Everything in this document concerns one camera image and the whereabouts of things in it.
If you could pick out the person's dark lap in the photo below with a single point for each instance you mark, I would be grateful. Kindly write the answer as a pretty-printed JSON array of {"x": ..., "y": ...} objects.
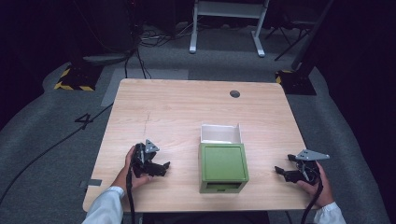
[{"x": 205, "y": 218}]

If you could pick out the grey tape strip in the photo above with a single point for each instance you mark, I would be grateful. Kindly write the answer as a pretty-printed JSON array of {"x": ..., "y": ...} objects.
[{"x": 95, "y": 182}]

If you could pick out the black tripod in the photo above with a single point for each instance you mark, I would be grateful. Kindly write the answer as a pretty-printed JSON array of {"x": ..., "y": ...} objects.
[{"x": 288, "y": 40}]

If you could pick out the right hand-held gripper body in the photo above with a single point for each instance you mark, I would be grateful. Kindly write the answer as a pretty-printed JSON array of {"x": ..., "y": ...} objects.
[{"x": 306, "y": 174}]

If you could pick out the person's left hand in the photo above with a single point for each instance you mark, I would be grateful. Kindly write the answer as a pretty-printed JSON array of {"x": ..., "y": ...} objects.
[{"x": 127, "y": 180}]

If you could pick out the dark slanted pole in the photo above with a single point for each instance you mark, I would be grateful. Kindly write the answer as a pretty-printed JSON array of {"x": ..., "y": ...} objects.
[{"x": 311, "y": 34}]

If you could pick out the green drawer box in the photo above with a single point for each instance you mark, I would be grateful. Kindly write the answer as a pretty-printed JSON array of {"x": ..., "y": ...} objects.
[{"x": 222, "y": 168}]

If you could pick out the grey flat stand foot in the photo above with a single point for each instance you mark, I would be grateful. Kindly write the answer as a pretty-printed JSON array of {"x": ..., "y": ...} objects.
[{"x": 104, "y": 58}]

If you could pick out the black yellow striped base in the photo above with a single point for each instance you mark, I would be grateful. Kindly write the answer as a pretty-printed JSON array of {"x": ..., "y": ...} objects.
[
  {"x": 77, "y": 79},
  {"x": 295, "y": 82}
]

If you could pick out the white drawer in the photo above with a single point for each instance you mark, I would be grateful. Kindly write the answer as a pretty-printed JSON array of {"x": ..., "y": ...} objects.
[{"x": 220, "y": 133}]

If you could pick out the white metal stand frame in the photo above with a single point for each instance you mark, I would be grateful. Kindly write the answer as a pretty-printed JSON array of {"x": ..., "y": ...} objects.
[{"x": 229, "y": 9}]

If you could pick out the person's right hand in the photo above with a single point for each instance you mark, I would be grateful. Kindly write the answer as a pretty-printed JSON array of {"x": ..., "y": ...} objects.
[{"x": 320, "y": 193}]

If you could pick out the grey round table grommet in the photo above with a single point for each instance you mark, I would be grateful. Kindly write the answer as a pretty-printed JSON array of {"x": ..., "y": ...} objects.
[{"x": 234, "y": 93}]

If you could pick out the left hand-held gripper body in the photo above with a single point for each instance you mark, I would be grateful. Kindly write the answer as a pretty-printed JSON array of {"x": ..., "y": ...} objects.
[{"x": 141, "y": 161}]

